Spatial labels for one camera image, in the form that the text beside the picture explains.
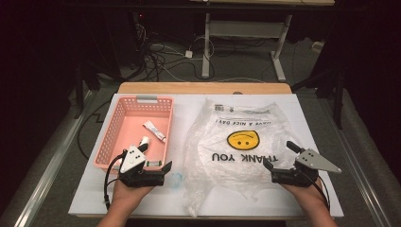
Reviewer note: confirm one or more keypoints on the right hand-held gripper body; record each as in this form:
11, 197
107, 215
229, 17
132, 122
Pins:
312, 160

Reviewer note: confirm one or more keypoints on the small white ointment tube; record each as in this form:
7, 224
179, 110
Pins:
154, 131

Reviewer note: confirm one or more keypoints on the white power adapter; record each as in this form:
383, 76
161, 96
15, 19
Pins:
188, 54

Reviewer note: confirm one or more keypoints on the pink perforated plastic basket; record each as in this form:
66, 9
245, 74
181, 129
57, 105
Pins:
132, 123

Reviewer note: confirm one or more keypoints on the black metal stand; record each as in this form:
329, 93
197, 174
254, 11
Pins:
339, 101
78, 94

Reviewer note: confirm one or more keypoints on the white tube with green print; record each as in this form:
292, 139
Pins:
154, 163

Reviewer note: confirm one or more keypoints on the person's right hand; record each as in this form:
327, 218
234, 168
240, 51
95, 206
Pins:
310, 195

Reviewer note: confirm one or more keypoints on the small white box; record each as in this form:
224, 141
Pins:
317, 46

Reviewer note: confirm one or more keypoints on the metal floor rail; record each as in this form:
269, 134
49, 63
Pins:
362, 186
47, 186

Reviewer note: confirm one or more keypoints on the white-framed desk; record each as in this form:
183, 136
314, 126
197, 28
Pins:
246, 29

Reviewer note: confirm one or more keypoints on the clear printed plastic bag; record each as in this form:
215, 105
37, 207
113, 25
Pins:
220, 176

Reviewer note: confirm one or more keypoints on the white table mat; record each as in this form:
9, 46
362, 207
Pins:
94, 195

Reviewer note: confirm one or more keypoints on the wooden table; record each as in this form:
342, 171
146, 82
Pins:
189, 88

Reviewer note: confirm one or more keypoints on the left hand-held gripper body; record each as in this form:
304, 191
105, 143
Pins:
132, 160

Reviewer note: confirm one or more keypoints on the person's left hand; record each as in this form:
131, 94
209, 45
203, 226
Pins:
127, 195

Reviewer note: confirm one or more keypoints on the small white bottle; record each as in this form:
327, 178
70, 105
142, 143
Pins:
145, 140

